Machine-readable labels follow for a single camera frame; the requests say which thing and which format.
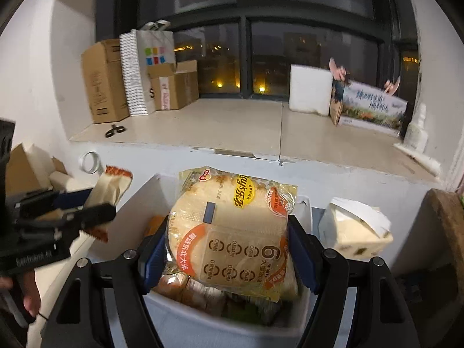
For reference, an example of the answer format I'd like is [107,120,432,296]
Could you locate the beige orange snack packet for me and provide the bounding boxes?
[80,165,134,244]

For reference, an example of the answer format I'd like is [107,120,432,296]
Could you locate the rice cracker pack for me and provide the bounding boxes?
[167,166,298,302]

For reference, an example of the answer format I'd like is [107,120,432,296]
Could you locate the person's left hand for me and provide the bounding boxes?
[0,269,41,317]

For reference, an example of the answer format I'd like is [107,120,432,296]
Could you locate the brown cardboard box at left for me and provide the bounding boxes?
[6,143,67,196]

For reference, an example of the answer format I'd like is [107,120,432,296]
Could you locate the clear tape roll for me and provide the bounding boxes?
[79,151,104,175]

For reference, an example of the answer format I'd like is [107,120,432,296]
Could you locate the beige tissue pack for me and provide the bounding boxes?
[318,197,393,260]

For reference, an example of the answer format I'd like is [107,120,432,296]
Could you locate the black scissors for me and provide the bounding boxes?
[105,124,127,138]

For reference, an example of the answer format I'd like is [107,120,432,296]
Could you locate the white storage bin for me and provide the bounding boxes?
[87,174,311,347]

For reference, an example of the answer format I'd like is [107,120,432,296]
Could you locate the wooden side table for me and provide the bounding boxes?
[425,188,463,325]

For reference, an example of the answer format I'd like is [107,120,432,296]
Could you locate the tall brown cardboard box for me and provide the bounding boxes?
[81,39,130,123]

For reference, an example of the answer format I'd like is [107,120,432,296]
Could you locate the open small cardboard box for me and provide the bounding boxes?
[148,60,199,111]

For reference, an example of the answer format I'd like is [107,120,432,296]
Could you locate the white polka dot gift bag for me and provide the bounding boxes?
[119,20,175,116]

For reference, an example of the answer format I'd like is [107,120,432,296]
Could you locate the landscape printed banner board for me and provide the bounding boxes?
[338,82,407,137]

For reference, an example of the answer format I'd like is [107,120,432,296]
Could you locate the white foam board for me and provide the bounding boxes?
[289,64,333,116]

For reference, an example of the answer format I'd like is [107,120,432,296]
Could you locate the white bottle by wall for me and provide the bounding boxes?
[403,103,428,153]

